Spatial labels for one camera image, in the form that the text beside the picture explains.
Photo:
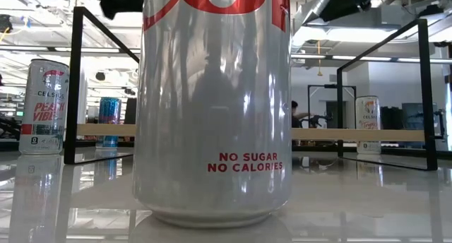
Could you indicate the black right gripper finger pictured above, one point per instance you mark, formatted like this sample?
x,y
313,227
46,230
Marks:
x,y
347,3

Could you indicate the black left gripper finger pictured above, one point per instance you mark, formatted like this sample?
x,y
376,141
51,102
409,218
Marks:
x,y
120,1

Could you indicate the blue silver Red Bull can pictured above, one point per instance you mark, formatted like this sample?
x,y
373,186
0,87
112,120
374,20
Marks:
x,y
109,110

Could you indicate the white Celsius Tropical Vibe can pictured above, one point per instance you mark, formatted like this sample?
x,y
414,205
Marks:
x,y
368,112

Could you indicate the white Celsius Peach Vibe can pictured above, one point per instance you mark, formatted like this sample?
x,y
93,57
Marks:
x,y
44,105

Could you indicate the silver Diet Coke can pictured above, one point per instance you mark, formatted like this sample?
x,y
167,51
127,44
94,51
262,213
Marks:
x,y
212,112

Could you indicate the black background robot arm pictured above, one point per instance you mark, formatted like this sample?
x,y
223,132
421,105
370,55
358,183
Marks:
x,y
314,120

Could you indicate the black round ceiling fixture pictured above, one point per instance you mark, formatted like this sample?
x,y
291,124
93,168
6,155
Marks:
x,y
100,76

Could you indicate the large black display screen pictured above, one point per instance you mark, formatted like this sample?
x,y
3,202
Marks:
x,y
130,112

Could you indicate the black upright panels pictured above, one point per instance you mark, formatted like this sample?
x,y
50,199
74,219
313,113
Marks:
x,y
390,117

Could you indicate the person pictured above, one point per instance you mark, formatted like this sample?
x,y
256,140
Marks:
x,y
295,119

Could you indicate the small black desk monitor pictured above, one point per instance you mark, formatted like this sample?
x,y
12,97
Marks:
x,y
420,116

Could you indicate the silver ventilation duct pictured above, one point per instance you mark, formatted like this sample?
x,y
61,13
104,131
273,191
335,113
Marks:
x,y
315,3

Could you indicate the black overhead rig frame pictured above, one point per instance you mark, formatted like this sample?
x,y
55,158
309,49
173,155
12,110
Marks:
x,y
332,86

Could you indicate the wooden shelf black metal frame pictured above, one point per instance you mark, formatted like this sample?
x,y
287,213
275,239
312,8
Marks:
x,y
353,134

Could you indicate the black metal table frame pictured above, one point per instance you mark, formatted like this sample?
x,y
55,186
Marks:
x,y
395,152

